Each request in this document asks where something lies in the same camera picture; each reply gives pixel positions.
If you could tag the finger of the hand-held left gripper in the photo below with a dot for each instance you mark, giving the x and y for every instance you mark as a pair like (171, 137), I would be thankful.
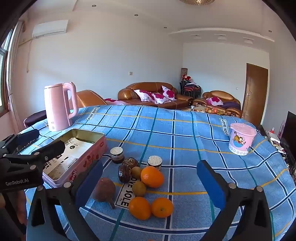
(49, 151)
(25, 138)

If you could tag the small white-topped jar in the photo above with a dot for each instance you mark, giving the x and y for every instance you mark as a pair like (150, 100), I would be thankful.
(154, 162)
(116, 154)

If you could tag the stack of dark chairs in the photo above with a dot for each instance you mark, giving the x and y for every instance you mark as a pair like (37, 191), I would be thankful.
(189, 89)

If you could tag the pink electric kettle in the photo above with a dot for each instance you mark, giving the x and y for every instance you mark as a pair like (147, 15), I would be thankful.
(56, 106)

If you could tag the red plush toys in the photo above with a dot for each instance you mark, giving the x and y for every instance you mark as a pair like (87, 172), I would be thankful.
(186, 77)

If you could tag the gold ceiling lamp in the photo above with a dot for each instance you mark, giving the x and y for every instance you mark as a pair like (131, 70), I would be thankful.
(196, 1)

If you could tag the white air conditioner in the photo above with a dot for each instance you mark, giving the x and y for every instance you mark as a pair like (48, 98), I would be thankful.
(50, 28)

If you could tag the kiwi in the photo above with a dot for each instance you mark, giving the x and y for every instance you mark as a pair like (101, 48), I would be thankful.
(137, 172)
(139, 188)

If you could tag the purple stool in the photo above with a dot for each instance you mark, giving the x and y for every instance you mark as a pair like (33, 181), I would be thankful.
(34, 118)

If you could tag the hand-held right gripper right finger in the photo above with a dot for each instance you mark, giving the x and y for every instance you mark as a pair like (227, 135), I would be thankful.
(209, 183)

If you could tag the orange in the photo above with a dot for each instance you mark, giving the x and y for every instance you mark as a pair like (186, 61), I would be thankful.
(162, 207)
(152, 177)
(139, 207)

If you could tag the brown round stemmed fruit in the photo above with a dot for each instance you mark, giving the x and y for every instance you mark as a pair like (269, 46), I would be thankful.
(105, 190)

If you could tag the pink cartoon lidded bucket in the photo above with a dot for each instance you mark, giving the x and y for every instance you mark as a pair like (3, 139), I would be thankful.
(240, 141)

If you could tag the purple blanket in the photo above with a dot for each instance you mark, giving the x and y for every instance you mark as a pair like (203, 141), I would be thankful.
(231, 105)

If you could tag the pale pink curtain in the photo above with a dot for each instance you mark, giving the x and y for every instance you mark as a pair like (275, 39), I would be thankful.
(15, 69)

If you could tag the pink tin box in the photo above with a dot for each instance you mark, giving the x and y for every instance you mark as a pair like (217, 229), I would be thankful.
(77, 142)

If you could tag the brown leather curved armchair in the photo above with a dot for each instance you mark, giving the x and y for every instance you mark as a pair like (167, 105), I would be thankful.
(89, 98)

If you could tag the printed paper sheet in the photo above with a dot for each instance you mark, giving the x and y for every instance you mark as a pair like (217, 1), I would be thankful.
(74, 147)

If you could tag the brown leather sofa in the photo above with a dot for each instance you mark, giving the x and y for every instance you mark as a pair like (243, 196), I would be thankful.
(148, 87)

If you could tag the brown wooden door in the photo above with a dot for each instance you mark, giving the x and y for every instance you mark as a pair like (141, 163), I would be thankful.
(254, 92)

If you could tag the tall patterned vase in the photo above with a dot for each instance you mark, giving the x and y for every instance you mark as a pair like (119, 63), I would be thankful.
(183, 71)

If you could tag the blue plaid tablecloth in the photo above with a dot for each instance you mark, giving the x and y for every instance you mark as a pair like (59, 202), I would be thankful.
(185, 143)

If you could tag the white pink floral pillow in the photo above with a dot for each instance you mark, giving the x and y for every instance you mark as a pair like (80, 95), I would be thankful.
(143, 95)
(160, 98)
(214, 100)
(168, 92)

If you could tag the window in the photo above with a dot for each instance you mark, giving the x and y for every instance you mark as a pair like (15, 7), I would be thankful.
(3, 69)

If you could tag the cluttered cabinet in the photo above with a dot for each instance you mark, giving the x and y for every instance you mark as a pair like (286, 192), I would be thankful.
(275, 141)

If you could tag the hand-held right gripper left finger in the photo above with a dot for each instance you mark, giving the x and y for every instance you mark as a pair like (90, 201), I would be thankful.
(90, 182)

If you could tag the black television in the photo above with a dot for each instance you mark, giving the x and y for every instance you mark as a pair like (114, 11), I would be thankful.
(290, 134)

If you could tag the coffee table with snacks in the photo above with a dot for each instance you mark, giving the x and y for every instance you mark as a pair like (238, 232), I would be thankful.
(203, 109)

